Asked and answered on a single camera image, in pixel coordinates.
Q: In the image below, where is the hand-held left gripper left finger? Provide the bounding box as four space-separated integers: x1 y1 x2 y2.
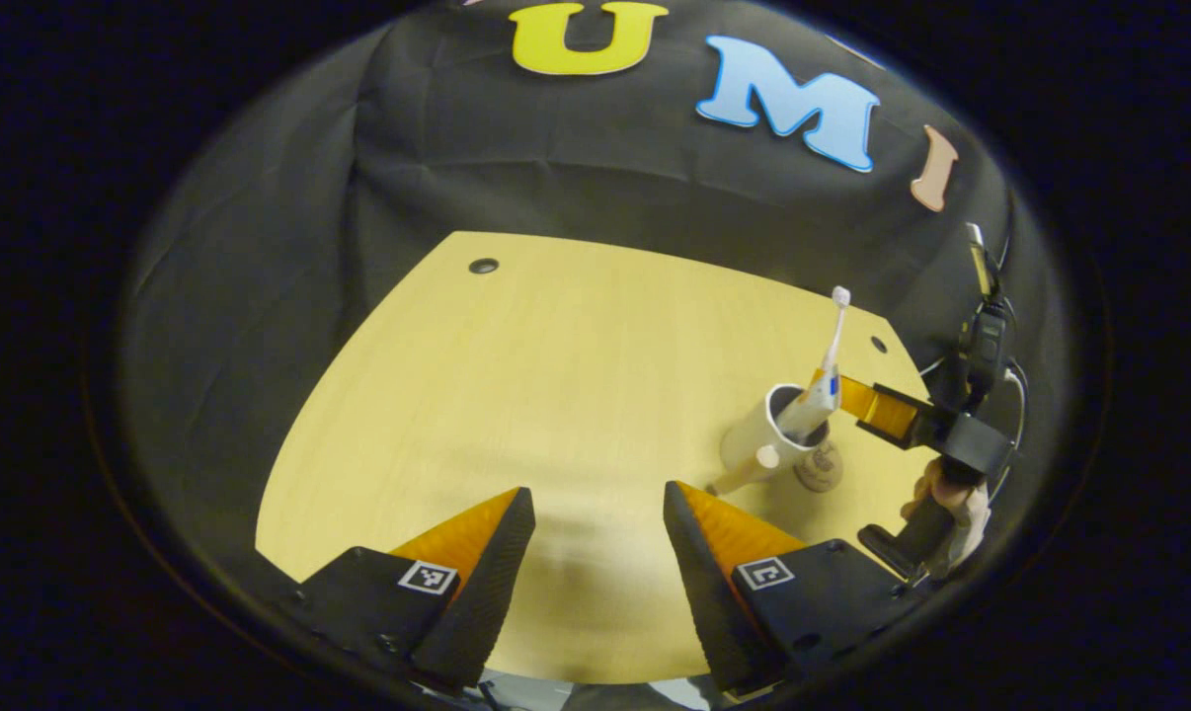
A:
294 486 537 692

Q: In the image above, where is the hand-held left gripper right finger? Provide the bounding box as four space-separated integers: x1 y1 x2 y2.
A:
663 481 927 694

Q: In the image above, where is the white toothpaste tube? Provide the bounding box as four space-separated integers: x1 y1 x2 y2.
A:
775 365 843 445

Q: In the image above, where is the white toothbrush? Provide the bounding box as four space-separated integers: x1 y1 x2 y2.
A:
819 285 852 396

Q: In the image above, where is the white cup with wooden handle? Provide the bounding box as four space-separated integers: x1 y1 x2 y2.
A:
706 383 834 498

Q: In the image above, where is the light wooden desktop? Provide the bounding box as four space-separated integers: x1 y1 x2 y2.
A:
255 231 937 687

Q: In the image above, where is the black backdrop cloth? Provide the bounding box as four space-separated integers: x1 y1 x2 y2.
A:
121 0 1075 593

